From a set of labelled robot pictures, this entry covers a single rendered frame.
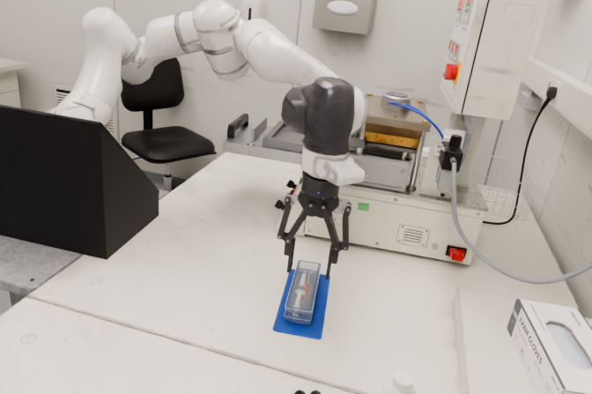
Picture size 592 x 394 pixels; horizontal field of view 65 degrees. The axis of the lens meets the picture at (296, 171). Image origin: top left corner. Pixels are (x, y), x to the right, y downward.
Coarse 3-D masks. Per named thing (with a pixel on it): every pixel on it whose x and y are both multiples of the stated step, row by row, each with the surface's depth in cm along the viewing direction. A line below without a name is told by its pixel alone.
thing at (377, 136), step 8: (368, 128) 125; (376, 128) 126; (384, 128) 127; (392, 128) 128; (400, 128) 129; (368, 136) 122; (376, 136) 122; (384, 136) 122; (392, 136) 121; (400, 136) 121; (408, 136) 122; (416, 136) 123; (368, 144) 123; (376, 144) 123; (384, 144) 123; (392, 144) 122; (400, 144) 121; (408, 144) 121; (416, 144) 121
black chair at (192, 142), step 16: (160, 64) 276; (176, 64) 283; (160, 80) 277; (176, 80) 284; (128, 96) 263; (144, 96) 271; (160, 96) 278; (176, 96) 285; (144, 112) 285; (144, 128) 288; (160, 128) 288; (176, 128) 292; (128, 144) 265; (144, 144) 260; (160, 144) 261; (176, 144) 265; (192, 144) 269; (208, 144) 275; (160, 160) 252; (176, 160) 258
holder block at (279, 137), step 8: (272, 128) 138; (280, 128) 141; (288, 128) 145; (272, 136) 132; (280, 136) 137; (288, 136) 133; (296, 136) 133; (304, 136) 134; (264, 144) 129; (272, 144) 129; (280, 144) 128; (288, 144) 128; (296, 144) 127
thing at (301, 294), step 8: (304, 264) 108; (312, 264) 108; (320, 264) 109; (296, 272) 105; (304, 272) 105; (312, 272) 105; (296, 280) 102; (304, 280) 102; (312, 280) 102; (296, 288) 99; (304, 288) 99; (312, 288) 100; (288, 296) 96; (296, 296) 97; (304, 296) 97; (312, 296) 97; (288, 304) 94; (296, 304) 94; (304, 304) 94; (312, 304) 95
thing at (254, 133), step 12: (264, 120) 141; (240, 132) 139; (252, 132) 131; (264, 132) 142; (228, 144) 130; (240, 144) 130; (252, 156) 132; (264, 156) 129; (276, 156) 129; (288, 156) 128; (300, 156) 127
